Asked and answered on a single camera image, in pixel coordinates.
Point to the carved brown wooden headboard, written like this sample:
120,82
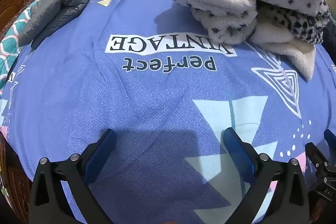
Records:
15,1

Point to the blue printed bedsheet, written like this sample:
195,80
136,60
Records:
157,98

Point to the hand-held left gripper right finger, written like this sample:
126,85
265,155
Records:
237,150

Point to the teal patterned quilt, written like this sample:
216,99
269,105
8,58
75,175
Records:
13,37

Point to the grey puffer jacket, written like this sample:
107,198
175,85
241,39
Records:
60,3

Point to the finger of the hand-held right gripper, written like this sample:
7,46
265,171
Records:
331,138
316,155

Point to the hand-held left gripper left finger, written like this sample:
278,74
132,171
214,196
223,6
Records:
101,150

